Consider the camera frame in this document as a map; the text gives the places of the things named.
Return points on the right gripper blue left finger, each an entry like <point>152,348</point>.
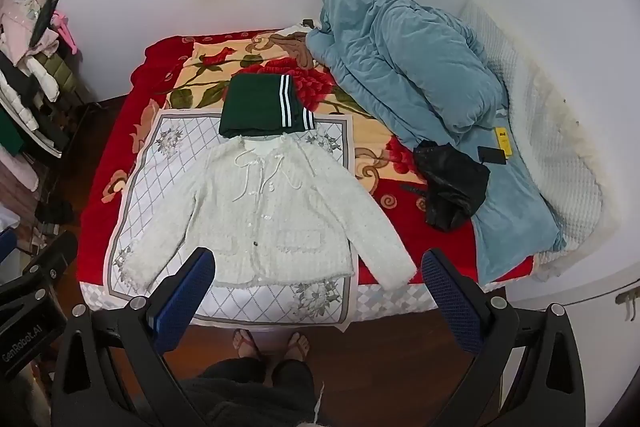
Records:
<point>175,301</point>

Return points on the yellow tag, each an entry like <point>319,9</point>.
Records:
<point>504,142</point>

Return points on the folded dark green garment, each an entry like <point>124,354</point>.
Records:
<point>263,105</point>

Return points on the person's foot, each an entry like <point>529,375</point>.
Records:
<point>244,345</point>
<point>298,348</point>

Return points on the person's right foot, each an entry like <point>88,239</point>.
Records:
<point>298,348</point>

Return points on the white fluffy knit cardigan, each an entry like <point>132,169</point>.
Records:
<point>274,212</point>

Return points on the clothes rack with garments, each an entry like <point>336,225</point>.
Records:
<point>43,105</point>

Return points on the white textured pillow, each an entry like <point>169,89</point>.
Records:
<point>555,146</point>

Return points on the red floral bed blanket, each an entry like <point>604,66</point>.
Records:
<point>193,72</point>

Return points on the person's dark trousers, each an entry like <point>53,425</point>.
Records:
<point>233,393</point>

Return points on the white grid floral mat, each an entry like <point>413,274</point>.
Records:
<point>177,139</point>

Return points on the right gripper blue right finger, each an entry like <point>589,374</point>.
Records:
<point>457,298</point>

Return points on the person's left foot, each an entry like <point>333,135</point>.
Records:
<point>244,345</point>

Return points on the black shiny plastic bag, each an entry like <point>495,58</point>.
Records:
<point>456,184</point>

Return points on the blue quilted duvet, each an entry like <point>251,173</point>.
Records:
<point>424,74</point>

